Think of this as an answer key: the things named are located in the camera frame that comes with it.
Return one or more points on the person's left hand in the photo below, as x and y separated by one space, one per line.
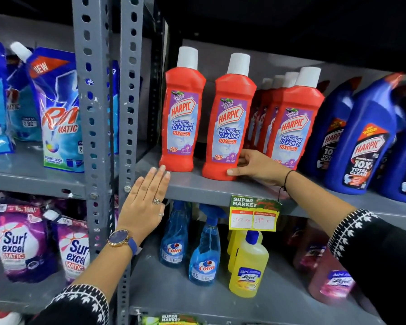
140 213

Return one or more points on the person's right hand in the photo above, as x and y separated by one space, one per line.
264 167

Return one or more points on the person's left middle finger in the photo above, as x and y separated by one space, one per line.
158 182

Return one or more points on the person's right thumb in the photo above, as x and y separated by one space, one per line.
240 171

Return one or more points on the person's left little finger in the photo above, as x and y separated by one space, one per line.
137 190

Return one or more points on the red bathroom cleaner bottle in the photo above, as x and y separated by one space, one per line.
228 94

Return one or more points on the person's left forearm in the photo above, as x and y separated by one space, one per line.
103 267

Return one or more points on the person's right forearm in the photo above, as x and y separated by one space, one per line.
320 203

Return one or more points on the grey metal shelf board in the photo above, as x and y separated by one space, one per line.
23 174
189 294
203 191
16 294

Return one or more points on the yellow green price tag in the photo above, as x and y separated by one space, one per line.
176 319
253 216

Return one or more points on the blue glass cleaner spray bottle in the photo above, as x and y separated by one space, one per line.
205 257
173 240

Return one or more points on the yellow floor cleaner bottle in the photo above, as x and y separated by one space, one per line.
235 245
248 270

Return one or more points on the purple detergent pouch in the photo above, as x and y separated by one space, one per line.
72 248
18 242

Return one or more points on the grey perforated metal upright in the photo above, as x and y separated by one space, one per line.
93 98
130 98

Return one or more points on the blue toilet cleaner bottle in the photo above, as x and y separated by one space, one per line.
403 98
404 165
367 131
330 135

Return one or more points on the row of red bottles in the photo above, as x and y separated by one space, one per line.
182 81

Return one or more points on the pink floor cleaner bottle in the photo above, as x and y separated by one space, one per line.
310 248
330 280

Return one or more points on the blue detergent pouch white spout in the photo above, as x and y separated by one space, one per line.
59 108

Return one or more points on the black embroidered sleeve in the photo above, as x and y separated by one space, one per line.
77 308
382 260

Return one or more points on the white red detergent pouch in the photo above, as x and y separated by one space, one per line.
3 318

